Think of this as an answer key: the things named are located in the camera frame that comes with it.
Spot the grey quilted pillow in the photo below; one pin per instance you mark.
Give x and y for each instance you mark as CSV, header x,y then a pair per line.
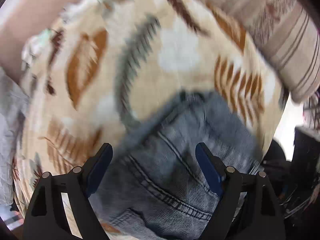
x,y
14,105

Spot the pink bed headboard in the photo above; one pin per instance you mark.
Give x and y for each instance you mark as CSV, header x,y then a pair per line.
x,y
20,20

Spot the blue denim pants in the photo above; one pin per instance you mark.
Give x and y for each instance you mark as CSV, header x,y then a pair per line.
x,y
154,187

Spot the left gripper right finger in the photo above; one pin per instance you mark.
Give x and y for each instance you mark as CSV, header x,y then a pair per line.
x,y
212,168

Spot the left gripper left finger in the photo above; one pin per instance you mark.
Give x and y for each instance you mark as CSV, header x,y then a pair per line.
x,y
95,168

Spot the striped beige folded blanket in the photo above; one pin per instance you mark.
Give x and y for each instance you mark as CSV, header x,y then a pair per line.
x,y
287,37

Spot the leaf-patterned beige blanket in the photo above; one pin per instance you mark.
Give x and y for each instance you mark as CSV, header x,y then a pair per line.
x,y
105,66

